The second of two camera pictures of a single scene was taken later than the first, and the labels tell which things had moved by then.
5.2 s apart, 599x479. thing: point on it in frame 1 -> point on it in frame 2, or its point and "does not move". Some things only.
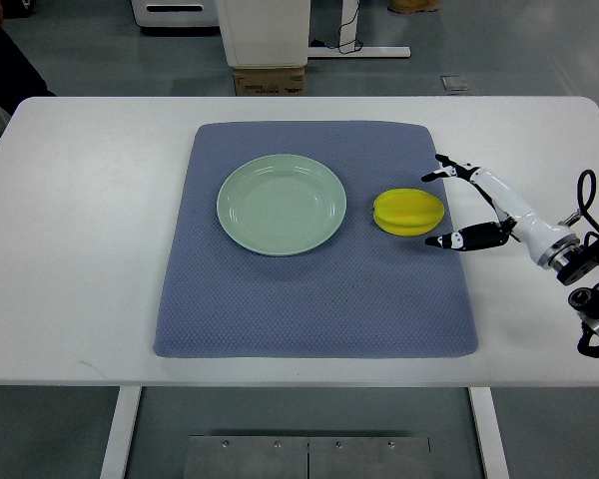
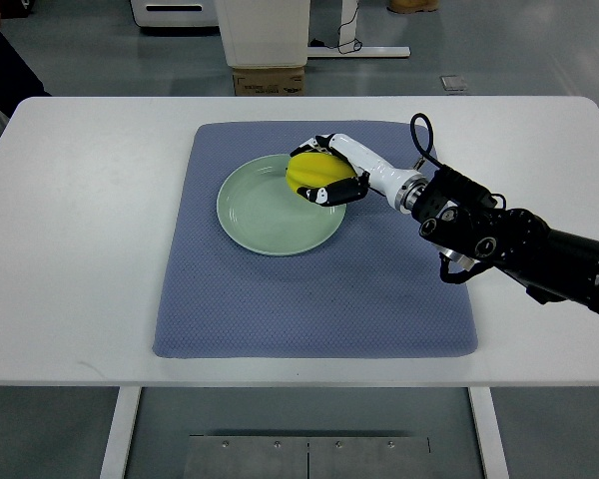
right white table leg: [488, 433] does not move
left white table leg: [115, 459] does not move
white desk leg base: [347, 40] does not move
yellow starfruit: [407, 212] -> [308, 169]
